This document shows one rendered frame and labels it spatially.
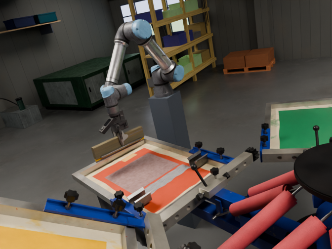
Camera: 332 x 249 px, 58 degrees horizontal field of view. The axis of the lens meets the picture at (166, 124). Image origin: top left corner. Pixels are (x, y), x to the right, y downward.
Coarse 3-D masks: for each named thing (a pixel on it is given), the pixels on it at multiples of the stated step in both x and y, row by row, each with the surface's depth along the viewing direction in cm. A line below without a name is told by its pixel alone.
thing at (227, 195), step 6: (222, 192) 129; (228, 192) 128; (210, 198) 131; (216, 198) 128; (222, 198) 125; (228, 198) 124; (234, 198) 123; (240, 198) 123; (222, 204) 127; (228, 204) 124
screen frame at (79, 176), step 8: (144, 136) 215; (136, 144) 209; (152, 144) 207; (160, 144) 199; (168, 144) 195; (120, 152) 201; (176, 152) 189; (184, 152) 182; (104, 160) 194; (112, 160) 198; (208, 160) 168; (88, 168) 187; (96, 168) 191; (80, 176) 179; (208, 176) 151; (88, 184) 168; (96, 184) 167; (96, 192) 162; (104, 192) 158; (104, 200) 157; (176, 200) 139
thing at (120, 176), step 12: (108, 168) 189; (120, 168) 186; (132, 168) 182; (108, 180) 175; (120, 180) 172; (132, 180) 170; (144, 180) 167; (156, 180) 165; (132, 192) 158; (156, 192) 154; (168, 192) 152; (180, 192) 150; (156, 204) 145
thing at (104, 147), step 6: (138, 126) 193; (126, 132) 187; (132, 132) 189; (138, 132) 192; (114, 138) 181; (126, 138) 187; (132, 138) 190; (102, 144) 176; (108, 144) 179; (114, 144) 182; (120, 144) 184; (96, 150) 174; (102, 150) 177; (108, 150) 180; (96, 156) 175
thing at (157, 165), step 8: (136, 152) 202; (144, 152) 200; (152, 152) 197; (128, 160) 194; (136, 160) 192; (144, 160) 189; (152, 160) 187; (160, 160) 185; (168, 160) 183; (176, 160) 181; (136, 168) 181; (144, 168) 179; (152, 168) 177; (160, 168) 176; (168, 168) 174; (200, 168) 167; (160, 176) 168; (176, 176) 164; (184, 176) 162; (192, 176) 161; (176, 184) 157; (184, 184) 156; (192, 184) 154
